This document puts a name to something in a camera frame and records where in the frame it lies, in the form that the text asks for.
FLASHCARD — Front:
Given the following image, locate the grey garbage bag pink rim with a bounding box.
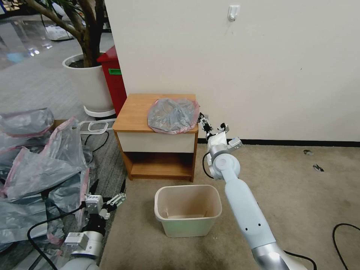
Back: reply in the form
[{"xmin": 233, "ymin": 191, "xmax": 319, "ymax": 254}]
[{"xmin": 147, "ymin": 97, "xmax": 200, "ymax": 135}]

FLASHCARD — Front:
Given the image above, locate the large spread grey garbage bag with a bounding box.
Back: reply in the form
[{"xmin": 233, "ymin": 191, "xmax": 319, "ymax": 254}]
[{"xmin": 4, "ymin": 117, "xmax": 95, "ymax": 202}]

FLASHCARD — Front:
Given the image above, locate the dark grey garbage bag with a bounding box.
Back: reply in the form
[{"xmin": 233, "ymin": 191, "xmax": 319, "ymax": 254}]
[{"xmin": 0, "ymin": 188, "xmax": 85, "ymax": 252}]

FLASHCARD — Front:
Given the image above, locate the beige plastic trash can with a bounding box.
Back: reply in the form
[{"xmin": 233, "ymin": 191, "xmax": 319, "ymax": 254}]
[{"xmin": 154, "ymin": 184, "xmax": 223, "ymax": 238}]

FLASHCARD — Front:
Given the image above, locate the small crumpled grey garbage bag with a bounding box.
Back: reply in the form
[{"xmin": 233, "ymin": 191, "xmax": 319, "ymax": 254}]
[{"xmin": 0, "ymin": 108, "xmax": 55, "ymax": 138}]

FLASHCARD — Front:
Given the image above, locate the wooden nightstand white drawer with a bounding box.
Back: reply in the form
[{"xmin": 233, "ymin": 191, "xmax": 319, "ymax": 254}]
[{"xmin": 112, "ymin": 93, "xmax": 200, "ymax": 183}]

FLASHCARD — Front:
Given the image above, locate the brown cardboard piece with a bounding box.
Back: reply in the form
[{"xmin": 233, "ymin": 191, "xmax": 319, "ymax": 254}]
[{"xmin": 52, "ymin": 119, "xmax": 69, "ymax": 134}]

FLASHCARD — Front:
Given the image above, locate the red box green label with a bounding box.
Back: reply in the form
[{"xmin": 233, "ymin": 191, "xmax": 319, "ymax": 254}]
[{"xmin": 96, "ymin": 45, "xmax": 128, "ymax": 116}]

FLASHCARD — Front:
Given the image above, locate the white round plant pot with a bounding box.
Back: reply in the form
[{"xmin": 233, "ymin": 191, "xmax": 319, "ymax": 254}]
[{"xmin": 61, "ymin": 52, "xmax": 116, "ymax": 119}]

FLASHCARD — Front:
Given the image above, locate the brown tree trunk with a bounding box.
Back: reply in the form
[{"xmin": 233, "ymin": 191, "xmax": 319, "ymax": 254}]
[{"xmin": 27, "ymin": 0, "xmax": 107, "ymax": 68}]

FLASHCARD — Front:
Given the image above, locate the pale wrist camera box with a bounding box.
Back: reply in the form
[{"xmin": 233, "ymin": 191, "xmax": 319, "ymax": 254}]
[
  {"xmin": 209, "ymin": 131, "xmax": 228, "ymax": 147},
  {"xmin": 85, "ymin": 195, "xmax": 103, "ymax": 215}
]

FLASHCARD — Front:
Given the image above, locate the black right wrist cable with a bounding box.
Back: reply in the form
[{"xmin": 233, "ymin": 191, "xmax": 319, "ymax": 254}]
[{"xmin": 202, "ymin": 151, "xmax": 215, "ymax": 179}]

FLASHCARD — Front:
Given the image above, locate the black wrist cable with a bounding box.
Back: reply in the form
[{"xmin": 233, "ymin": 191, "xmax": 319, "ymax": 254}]
[
  {"xmin": 27, "ymin": 204, "xmax": 88, "ymax": 270},
  {"xmin": 202, "ymin": 151, "xmax": 215, "ymax": 179}
]

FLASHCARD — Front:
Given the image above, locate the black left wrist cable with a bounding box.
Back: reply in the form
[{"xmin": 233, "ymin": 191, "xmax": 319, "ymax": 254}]
[{"xmin": 27, "ymin": 204, "xmax": 88, "ymax": 270}]

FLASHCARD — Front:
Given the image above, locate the black wall baseboard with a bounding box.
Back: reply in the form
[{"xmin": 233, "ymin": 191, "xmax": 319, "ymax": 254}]
[{"xmin": 196, "ymin": 137, "xmax": 360, "ymax": 148}]

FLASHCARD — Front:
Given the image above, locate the white wall hook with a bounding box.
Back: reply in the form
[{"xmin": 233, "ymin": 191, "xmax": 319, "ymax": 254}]
[{"xmin": 228, "ymin": 4, "xmax": 241, "ymax": 22}]

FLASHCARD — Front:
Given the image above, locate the black right arm base cable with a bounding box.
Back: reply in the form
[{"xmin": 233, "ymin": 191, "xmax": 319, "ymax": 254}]
[{"xmin": 282, "ymin": 249, "xmax": 318, "ymax": 270}]

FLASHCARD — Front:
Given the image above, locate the black looped floor cable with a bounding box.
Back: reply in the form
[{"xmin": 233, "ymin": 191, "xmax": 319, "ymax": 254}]
[{"xmin": 331, "ymin": 223, "xmax": 360, "ymax": 266}]

